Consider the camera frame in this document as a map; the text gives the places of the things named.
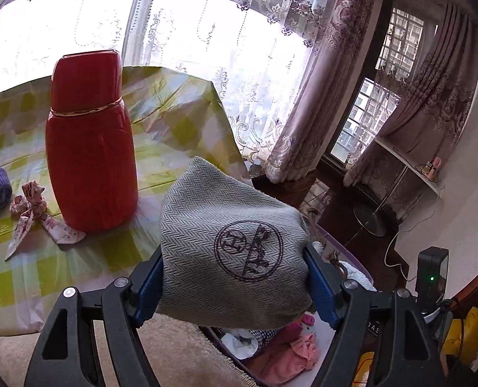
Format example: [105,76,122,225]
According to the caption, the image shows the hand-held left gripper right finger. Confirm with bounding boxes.
[304,242,445,387]

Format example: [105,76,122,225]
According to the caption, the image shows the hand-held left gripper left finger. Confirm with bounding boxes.
[23,246,165,387]

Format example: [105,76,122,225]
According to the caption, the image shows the purple storage box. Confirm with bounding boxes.
[201,226,379,387]

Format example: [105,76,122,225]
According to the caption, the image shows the grey herringbone drawstring pouch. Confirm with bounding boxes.
[155,156,342,329]

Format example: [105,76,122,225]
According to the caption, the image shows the white knitted cloth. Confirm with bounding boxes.
[338,260,374,291]

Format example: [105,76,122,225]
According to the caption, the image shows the salmon pink cloth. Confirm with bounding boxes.
[259,331,320,385]

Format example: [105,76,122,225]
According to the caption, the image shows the black white checked cloth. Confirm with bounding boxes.
[245,328,282,345]

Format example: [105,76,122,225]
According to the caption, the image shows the yellow bag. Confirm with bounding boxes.
[441,306,478,372]

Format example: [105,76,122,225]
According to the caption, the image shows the metal floor lamp stand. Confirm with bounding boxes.
[352,165,409,238]

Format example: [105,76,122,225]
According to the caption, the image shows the yellow printed package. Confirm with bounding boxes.
[352,351,376,387]

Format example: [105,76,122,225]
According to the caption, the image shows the pink figurine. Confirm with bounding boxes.
[415,157,444,183]

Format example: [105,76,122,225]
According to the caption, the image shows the red thermos bottle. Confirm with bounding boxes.
[45,49,140,232]

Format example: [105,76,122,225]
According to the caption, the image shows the floral bow scrunchie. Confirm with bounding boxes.
[5,181,87,261]

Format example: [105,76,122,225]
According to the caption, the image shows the dark framed window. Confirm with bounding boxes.
[330,0,441,166]

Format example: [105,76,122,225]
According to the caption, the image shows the mauve patterned curtain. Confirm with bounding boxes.
[344,2,478,220]
[263,0,389,184]

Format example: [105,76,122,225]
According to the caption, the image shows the green checked plastic tablecloth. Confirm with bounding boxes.
[0,65,252,337]

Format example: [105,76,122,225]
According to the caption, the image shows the white lace curtain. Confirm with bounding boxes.
[0,0,344,162]

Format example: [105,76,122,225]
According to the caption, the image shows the white power cable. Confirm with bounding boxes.
[384,226,419,283]

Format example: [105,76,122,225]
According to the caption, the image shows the white wall shelf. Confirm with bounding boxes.
[374,135,445,198]

